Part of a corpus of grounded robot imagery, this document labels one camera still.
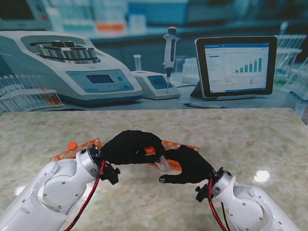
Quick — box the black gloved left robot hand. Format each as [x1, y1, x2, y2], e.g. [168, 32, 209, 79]
[100, 130, 166, 166]

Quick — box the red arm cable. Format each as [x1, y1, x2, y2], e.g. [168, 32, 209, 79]
[64, 160, 106, 231]
[208, 178, 231, 231]

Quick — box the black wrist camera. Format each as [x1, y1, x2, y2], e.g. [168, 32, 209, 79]
[195, 185, 212, 203]
[100, 164, 121, 185]

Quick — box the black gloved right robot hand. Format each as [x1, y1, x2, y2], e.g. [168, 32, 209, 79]
[158, 145, 215, 185]

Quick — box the clear plastic test tube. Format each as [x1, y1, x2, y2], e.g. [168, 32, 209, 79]
[155, 155, 172, 172]

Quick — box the printed laboratory backdrop poster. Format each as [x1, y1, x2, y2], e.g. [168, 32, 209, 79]
[0, 0, 308, 113]

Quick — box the orange test tube rack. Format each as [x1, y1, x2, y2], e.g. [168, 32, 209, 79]
[145, 139, 201, 173]
[50, 138, 103, 162]

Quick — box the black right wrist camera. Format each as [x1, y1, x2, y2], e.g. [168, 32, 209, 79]
[195, 185, 212, 203]

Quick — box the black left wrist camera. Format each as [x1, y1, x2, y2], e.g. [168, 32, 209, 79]
[100, 164, 121, 185]

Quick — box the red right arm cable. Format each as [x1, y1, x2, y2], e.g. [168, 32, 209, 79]
[208, 178, 231, 231]

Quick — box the red left arm cable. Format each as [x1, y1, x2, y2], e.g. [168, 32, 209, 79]
[64, 160, 106, 231]

